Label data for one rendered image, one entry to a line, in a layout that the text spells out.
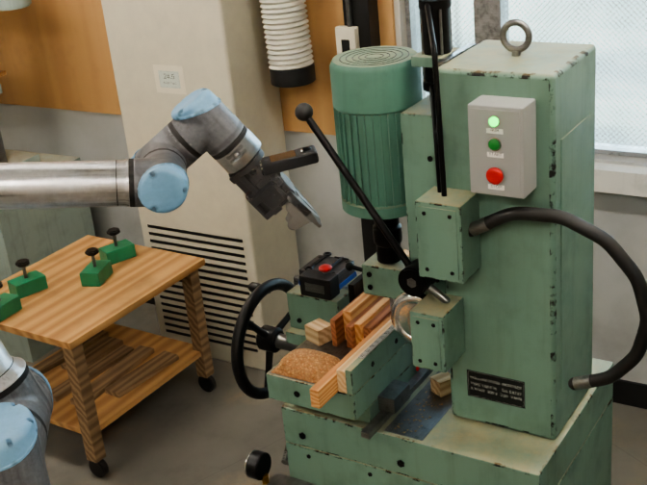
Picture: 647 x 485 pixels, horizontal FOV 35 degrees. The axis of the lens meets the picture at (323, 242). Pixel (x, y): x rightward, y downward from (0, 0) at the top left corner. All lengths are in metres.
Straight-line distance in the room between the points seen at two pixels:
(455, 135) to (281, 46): 1.68
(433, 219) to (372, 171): 0.22
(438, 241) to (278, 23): 1.72
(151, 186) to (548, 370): 0.81
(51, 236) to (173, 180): 2.40
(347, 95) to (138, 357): 1.98
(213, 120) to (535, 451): 0.88
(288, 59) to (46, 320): 1.15
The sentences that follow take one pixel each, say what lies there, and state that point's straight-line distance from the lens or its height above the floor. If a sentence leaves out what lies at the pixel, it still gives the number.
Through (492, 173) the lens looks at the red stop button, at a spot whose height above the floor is 1.37.
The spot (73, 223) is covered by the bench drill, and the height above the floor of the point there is 0.45.
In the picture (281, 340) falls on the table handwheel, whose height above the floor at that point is 0.82.
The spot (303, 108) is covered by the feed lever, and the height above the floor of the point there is 1.44.
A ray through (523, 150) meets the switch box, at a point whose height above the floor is 1.41.
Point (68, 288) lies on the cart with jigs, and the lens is 3.59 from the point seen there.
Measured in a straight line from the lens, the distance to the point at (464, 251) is 1.85.
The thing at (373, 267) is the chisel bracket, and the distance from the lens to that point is 2.15.
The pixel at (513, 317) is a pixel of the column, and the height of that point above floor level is 1.06.
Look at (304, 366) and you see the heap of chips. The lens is 2.10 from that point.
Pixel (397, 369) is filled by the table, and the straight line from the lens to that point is 2.18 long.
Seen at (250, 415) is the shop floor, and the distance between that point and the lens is 3.69.
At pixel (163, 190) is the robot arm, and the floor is 1.35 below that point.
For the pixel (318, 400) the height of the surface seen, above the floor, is 0.92.
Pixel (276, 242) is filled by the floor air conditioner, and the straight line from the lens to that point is 3.81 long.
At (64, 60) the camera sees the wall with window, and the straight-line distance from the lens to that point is 4.38.
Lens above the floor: 1.99
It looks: 24 degrees down
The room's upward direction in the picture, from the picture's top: 6 degrees counter-clockwise
